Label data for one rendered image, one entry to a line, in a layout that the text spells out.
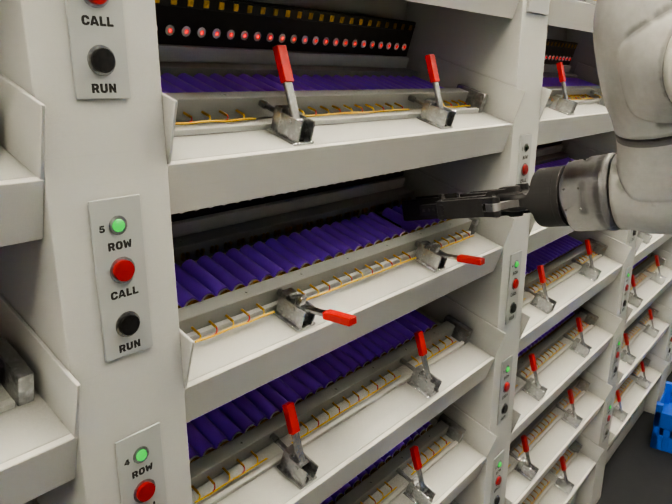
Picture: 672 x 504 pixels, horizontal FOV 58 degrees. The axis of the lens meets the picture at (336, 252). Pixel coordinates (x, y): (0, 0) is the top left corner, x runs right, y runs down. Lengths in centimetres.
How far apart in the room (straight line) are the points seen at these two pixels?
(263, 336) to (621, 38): 45
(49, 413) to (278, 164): 28
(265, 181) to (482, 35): 52
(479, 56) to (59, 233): 71
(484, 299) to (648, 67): 51
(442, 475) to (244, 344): 56
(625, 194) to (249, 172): 41
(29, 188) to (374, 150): 37
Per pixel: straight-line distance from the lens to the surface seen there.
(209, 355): 58
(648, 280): 220
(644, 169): 71
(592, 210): 75
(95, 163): 46
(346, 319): 59
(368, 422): 83
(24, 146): 45
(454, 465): 111
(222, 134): 58
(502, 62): 97
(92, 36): 46
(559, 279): 144
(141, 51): 48
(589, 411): 175
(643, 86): 65
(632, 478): 220
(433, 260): 83
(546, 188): 77
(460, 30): 101
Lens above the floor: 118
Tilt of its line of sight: 16 degrees down
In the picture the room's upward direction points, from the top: straight up
